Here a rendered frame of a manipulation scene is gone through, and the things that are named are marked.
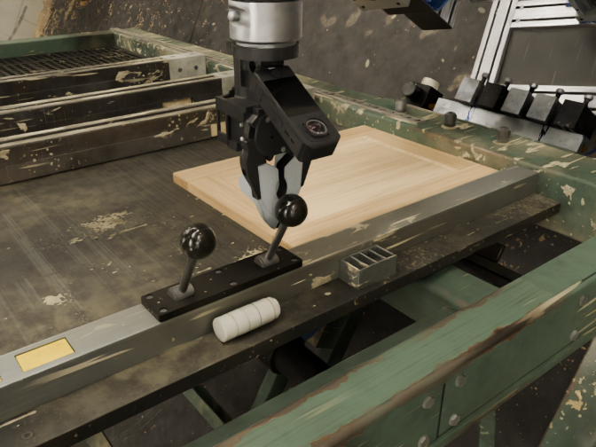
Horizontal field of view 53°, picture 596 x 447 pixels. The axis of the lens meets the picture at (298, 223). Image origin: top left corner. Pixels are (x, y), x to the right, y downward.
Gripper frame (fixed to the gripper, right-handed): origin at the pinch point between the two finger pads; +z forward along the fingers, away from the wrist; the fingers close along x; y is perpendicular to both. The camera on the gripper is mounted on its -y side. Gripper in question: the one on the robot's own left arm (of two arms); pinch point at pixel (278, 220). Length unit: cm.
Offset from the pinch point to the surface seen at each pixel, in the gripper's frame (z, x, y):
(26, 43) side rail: 8, -24, 187
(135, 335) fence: 8.2, 18.8, 0.4
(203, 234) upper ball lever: -3.4, 12.0, -3.6
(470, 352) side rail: 6.8, -5.6, -24.2
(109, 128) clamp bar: 5, -4, 62
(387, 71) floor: 25, -152, 129
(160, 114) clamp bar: 5, -16, 64
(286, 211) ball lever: -2.8, 1.4, -3.2
